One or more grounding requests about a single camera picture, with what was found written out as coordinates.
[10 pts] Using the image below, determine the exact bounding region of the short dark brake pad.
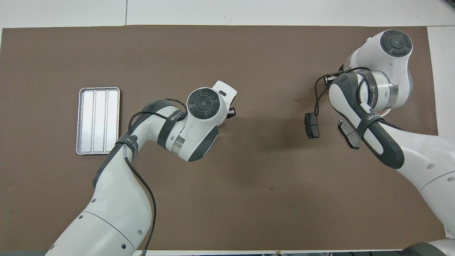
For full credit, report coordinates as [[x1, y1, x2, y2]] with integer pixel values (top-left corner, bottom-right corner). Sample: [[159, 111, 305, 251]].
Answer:
[[304, 112, 320, 139]]

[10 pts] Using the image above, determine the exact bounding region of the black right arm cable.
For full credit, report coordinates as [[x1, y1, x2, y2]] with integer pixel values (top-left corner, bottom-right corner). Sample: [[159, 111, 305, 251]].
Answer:
[[314, 67, 372, 118]]

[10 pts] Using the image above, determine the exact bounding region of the brown table mat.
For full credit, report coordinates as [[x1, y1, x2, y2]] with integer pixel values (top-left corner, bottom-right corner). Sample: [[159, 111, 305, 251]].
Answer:
[[0, 25, 452, 251]]

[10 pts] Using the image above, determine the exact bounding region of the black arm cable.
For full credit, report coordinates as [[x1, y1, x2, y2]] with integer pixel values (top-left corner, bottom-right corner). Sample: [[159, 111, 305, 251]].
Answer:
[[314, 67, 372, 118], [123, 98, 188, 251]]

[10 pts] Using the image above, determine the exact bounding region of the silver metal tray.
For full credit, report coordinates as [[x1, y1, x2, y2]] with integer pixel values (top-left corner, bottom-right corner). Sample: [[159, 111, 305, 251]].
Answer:
[[76, 87, 121, 155]]

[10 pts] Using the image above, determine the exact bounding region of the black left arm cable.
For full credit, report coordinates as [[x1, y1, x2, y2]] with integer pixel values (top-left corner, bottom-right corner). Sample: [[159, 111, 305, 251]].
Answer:
[[123, 98, 188, 251]]

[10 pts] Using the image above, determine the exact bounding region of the long dark brake pad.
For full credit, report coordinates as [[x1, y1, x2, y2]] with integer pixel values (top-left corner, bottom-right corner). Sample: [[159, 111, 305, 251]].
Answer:
[[338, 120, 360, 150]]

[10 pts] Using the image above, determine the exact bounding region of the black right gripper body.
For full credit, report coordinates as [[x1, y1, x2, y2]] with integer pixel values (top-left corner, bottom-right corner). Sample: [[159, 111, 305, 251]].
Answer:
[[324, 73, 344, 86]]

